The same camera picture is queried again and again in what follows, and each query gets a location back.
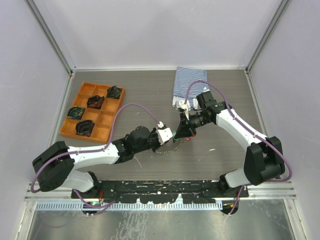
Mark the dark rolled cable brown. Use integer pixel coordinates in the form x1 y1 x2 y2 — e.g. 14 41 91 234
86 95 105 110

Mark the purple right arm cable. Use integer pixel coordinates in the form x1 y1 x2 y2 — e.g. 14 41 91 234
183 80 294 216

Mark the dark rolled cable blue yellow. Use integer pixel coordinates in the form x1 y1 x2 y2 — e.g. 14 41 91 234
67 106 85 120

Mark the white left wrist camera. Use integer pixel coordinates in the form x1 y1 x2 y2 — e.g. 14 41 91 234
156 127 173 146

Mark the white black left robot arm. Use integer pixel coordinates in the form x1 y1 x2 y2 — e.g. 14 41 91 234
32 126 172 198

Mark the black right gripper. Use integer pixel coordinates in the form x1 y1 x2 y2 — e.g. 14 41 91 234
174 111 211 139

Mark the striped blue white cloth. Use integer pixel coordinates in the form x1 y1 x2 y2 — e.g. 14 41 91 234
171 66 211 110

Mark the dark rolled cable bottom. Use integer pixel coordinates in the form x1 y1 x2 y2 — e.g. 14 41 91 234
75 119 95 137

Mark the orange compartment tray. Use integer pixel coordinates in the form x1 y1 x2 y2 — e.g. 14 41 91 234
59 82 126 144

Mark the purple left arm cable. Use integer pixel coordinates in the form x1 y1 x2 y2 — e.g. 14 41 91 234
29 103 166 216

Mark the white slotted cable duct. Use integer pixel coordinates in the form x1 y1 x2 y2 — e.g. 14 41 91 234
35 200 223 211

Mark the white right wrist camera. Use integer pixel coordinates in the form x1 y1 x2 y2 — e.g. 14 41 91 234
175 100 191 118

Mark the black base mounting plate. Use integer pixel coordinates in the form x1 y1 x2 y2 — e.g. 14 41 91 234
80 180 240 204

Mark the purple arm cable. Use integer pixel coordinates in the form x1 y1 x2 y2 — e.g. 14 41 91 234
183 80 294 216
29 103 166 216

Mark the dark rolled cable top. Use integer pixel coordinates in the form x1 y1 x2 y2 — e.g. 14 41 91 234
106 85 123 99

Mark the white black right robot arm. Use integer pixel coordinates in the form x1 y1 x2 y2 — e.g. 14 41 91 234
175 91 286 197

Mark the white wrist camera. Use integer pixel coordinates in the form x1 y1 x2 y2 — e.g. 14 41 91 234
175 100 191 118
156 127 173 146

